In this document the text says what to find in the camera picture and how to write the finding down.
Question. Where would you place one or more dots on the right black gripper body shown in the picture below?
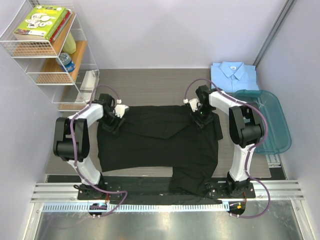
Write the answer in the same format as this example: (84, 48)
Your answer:
(202, 116)

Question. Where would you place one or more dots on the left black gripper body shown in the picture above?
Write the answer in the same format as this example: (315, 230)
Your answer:
(111, 123)

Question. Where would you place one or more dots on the black long sleeve shirt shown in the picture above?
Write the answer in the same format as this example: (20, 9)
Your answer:
(163, 136)

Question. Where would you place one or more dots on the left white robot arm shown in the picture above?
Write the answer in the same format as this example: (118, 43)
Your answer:
(71, 140)

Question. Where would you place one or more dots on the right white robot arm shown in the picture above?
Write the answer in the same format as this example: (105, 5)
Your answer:
(247, 129)

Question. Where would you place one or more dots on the folded light blue shirt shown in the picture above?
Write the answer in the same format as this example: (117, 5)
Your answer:
(234, 76)

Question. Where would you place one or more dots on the white paper booklet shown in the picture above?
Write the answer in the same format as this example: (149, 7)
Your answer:
(89, 80)

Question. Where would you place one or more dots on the blue lidded jar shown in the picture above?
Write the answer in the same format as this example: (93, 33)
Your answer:
(65, 62)

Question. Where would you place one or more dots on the teal plastic tray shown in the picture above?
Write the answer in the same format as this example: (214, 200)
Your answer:
(278, 139)

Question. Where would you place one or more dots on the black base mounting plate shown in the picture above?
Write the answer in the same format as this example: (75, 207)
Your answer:
(215, 191)

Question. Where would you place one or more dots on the yellow green bottle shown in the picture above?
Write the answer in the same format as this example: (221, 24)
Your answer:
(69, 46)

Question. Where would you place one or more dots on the red cover book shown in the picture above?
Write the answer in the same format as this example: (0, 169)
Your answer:
(61, 26)

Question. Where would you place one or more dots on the green cover book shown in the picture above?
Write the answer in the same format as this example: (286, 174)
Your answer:
(40, 23)

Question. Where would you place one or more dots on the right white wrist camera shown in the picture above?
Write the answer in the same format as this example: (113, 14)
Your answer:
(194, 104)

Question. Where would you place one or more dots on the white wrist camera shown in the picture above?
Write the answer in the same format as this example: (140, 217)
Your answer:
(194, 104)
(120, 109)

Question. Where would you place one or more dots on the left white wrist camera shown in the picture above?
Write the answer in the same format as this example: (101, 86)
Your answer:
(120, 109)

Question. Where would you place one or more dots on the white wire shelf rack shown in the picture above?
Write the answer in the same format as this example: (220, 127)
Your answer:
(38, 58)

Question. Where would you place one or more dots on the white slotted cable duct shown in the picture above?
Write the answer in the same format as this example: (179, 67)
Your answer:
(98, 207)

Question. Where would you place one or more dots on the aluminium frame rail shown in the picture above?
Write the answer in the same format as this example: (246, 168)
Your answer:
(275, 190)

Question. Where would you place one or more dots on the grey aluminium wall post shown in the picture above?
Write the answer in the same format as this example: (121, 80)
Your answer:
(281, 18)

